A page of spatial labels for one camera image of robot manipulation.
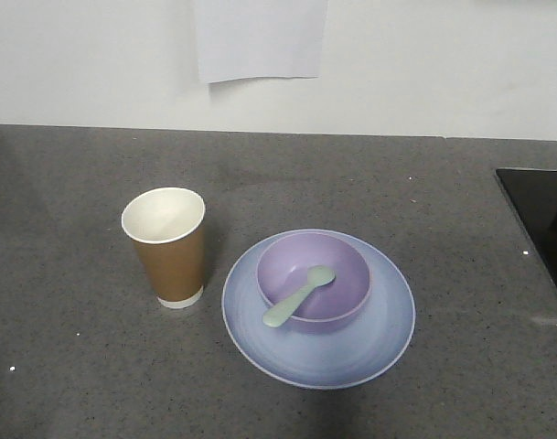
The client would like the light blue plate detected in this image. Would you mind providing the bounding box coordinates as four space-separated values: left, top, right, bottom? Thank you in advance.
221 231 416 390

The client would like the purple plastic bowl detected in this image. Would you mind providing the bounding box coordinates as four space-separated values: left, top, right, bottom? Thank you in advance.
256 230 372 332

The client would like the black induction cooktop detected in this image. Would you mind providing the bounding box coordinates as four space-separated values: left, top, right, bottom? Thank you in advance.
495 167 557 297

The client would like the brown paper cup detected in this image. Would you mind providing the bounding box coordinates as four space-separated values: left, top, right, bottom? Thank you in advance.
121 187 206 309

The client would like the white paper on wall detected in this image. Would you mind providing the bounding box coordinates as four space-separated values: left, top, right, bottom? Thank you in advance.
193 0 328 84

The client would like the pale green plastic spoon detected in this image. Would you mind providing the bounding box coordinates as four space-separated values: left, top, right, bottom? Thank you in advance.
262 265 336 328

